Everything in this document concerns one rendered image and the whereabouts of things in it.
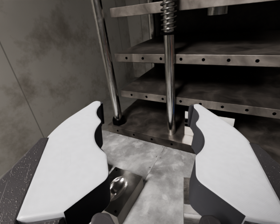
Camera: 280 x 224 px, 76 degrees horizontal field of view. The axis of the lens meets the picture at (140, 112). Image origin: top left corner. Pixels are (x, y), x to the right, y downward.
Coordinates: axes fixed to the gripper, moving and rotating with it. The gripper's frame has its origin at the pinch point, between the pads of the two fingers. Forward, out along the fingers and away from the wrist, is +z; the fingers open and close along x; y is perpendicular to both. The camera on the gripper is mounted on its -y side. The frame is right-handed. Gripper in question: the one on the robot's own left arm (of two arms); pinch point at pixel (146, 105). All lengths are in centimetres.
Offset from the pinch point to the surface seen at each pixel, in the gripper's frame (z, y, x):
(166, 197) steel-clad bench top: 38, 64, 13
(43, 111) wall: 206, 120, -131
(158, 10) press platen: 94, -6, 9
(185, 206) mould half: 28, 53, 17
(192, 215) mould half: 26, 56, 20
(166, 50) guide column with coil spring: 84, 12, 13
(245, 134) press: 79, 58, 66
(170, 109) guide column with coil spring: 84, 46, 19
